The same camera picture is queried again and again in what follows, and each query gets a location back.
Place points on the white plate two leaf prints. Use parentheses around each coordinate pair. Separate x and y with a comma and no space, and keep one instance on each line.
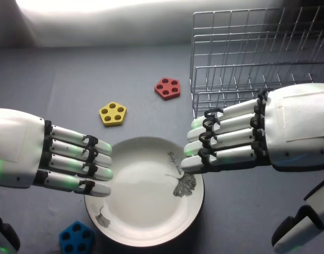
(146,209)

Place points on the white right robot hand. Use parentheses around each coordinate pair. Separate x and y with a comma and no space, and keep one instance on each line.
(296,124)

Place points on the blue pentagon block with holes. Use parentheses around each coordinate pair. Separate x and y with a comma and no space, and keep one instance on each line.
(75,241)

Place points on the yellow pentagon block with holes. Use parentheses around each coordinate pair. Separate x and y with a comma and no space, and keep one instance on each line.
(106,122)

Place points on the grey table cloth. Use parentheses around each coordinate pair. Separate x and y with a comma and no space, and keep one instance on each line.
(58,87)

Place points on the red pentagon block with holes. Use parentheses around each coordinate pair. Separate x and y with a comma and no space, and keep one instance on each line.
(161,92)

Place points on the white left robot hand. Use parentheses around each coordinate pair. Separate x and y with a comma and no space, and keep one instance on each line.
(16,148)

